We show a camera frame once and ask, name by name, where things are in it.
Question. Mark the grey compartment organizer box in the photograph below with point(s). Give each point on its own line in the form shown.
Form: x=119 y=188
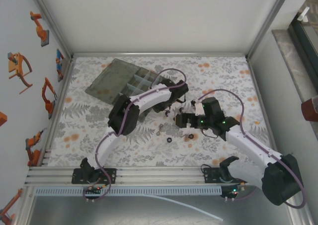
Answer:
x=111 y=81

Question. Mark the floral patterned table mat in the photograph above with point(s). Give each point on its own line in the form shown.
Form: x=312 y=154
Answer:
x=149 y=155

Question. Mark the aluminium frame post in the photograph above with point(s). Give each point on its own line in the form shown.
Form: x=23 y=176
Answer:
x=53 y=23
x=268 y=23

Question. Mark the dark window frame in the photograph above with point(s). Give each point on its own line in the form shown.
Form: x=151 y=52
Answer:
x=301 y=43

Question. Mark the aluminium frame front rail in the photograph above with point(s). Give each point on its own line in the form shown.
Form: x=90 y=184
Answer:
x=159 y=176

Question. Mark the blue orange robot wall sticker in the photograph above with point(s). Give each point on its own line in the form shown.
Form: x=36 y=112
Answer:
x=59 y=63

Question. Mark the black nut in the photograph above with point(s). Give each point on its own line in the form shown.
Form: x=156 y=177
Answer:
x=190 y=135
x=180 y=109
x=169 y=139

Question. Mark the aluminium frame side rail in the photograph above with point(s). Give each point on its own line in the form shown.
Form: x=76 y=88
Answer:
x=258 y=86
x=49 y=143

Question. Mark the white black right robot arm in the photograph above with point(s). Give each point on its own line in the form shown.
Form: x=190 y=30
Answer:
x=248 y=145

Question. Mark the aluminium frame back rail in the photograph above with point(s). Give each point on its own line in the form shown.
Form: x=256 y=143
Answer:
x=159 y=54

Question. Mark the orange block wall sticker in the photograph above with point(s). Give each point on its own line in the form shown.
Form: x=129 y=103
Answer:
x=2 y=118

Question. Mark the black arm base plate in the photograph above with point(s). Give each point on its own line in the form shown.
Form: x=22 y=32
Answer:
x=210 y=175
x=113 y=172

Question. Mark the orange gripper claw wall sticker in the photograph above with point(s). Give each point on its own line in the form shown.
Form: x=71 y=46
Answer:
x=15 y=66

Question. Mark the white plastic tube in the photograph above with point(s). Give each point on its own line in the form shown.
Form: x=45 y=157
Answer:
x=198 y=209

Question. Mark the small circuit board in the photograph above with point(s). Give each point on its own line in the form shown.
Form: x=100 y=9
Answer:
x=93 y=190
x=231 y=192

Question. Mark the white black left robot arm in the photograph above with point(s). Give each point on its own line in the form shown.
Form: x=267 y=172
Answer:
x=149 y=97

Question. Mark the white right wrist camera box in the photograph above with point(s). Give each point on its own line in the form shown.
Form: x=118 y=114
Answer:
x=199 y=108

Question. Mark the grey stone ledge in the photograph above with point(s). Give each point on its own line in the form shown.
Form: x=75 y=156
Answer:
x=285 y=61

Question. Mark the brown cup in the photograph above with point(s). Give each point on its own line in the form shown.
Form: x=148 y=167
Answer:
x=309 y=109

